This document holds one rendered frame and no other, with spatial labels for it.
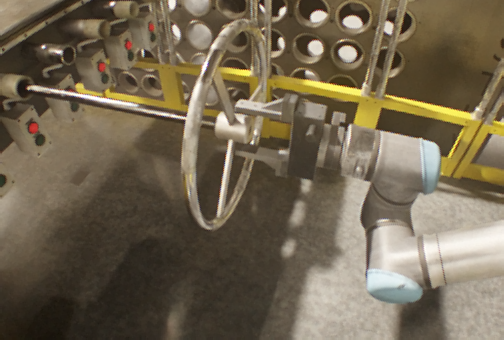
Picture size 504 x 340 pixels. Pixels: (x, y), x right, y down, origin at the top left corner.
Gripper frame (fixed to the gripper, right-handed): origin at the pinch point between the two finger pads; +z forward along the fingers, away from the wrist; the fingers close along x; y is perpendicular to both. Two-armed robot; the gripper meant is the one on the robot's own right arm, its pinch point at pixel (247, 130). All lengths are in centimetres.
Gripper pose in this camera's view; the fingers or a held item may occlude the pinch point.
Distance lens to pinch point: 58.8
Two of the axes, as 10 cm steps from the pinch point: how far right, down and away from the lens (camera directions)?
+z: -9.5, -2.0, 2.3
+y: -3.0, 5.7, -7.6
